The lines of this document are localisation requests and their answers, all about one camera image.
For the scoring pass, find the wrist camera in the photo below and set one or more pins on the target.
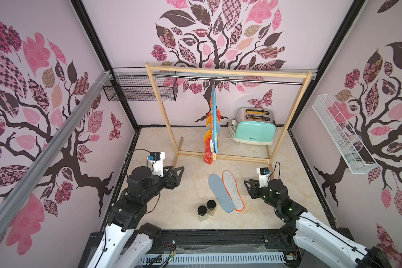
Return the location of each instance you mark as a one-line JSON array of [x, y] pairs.
[[264, 175], [156, 159]]

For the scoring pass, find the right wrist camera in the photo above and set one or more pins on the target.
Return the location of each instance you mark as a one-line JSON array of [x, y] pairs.
[[264, 175]]

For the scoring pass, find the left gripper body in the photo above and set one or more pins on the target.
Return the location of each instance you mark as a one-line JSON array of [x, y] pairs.
[[166, 181]]

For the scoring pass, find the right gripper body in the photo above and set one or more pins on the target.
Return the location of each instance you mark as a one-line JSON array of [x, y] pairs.
[[261, 191]]

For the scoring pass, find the grey blue insole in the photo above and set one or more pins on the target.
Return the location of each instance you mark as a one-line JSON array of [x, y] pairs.
[[217, 187]]

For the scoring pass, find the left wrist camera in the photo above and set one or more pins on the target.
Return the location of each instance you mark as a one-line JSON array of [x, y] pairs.
[[156, 159]]

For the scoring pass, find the black lid jar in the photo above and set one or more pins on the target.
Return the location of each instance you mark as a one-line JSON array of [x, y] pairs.
[[202, 213], [211, 207]]

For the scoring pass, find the red orange insole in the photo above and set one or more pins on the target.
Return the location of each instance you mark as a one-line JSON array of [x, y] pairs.
[[208, 151]]

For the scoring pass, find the white wire basket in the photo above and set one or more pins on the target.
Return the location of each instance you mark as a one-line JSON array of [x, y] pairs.
[[336, 116]]

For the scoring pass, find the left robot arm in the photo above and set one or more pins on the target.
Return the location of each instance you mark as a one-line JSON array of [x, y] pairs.
[[123, 244]]

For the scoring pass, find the mint green toaster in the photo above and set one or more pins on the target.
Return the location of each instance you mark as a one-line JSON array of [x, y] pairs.
[[255, 126]]

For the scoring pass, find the black wire basket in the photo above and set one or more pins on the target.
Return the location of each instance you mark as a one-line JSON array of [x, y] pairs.
[[136, 87]]

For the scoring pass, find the yellow insole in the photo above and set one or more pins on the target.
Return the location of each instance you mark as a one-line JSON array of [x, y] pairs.
[[208, 133]]

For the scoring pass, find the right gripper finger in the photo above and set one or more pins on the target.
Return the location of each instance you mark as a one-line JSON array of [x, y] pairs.
[[252, 192], [251, 183]]

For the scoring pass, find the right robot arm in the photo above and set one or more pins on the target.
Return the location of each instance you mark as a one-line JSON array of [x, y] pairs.
[[305, 231]]

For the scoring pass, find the white slotted cable duct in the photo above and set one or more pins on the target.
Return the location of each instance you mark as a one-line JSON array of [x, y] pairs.
[[214, 258]]

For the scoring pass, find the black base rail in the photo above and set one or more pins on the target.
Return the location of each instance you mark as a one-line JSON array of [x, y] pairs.
[[224, 241]]

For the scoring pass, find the orange rimmed grey insole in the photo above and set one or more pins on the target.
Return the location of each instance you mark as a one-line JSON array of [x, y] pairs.
[[231, 187]]

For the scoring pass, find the right black lid jar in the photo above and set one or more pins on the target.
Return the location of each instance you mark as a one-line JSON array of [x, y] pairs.
[[211, 207]]

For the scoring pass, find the wooden clothes rack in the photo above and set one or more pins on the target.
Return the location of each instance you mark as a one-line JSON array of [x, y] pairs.
[[225, 74]]

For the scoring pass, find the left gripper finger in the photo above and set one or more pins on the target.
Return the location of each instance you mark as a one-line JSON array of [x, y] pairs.
[[178, 171], [169, 186]]

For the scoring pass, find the aluminium frame bar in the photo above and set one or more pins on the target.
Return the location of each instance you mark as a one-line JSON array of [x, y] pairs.
[[20, 193]]

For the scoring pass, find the blue clip hanger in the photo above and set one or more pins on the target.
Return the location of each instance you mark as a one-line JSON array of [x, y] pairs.
[[214, 121]]

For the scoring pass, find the left black lid jar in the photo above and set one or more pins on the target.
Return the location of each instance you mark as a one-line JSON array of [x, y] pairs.
[[202, 213]]

